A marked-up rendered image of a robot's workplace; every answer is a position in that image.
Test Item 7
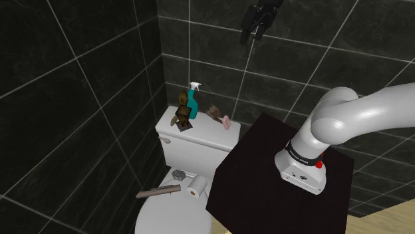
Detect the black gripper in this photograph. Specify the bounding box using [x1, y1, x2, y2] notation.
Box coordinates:
[239, 0, 285, 45]

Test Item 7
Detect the brown brush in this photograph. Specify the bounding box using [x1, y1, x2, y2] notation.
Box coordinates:
[206, 104, 225, 124]

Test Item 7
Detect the teal spray bottle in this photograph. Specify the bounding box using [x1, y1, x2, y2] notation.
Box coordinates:
[187, 81, 202, 120]

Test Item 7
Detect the brown carved figure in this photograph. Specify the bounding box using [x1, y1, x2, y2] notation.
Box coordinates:
[175, 89, 194, 132]

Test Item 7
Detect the dark robot stand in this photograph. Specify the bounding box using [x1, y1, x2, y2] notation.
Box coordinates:
[206, 112, 355, 234]

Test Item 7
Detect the white toilet paper roll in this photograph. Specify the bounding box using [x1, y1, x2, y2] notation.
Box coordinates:
[186, 174, 209, 199]

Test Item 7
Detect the long brown flute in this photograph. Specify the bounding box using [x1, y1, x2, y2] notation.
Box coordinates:
[135, 183, 182, 199]

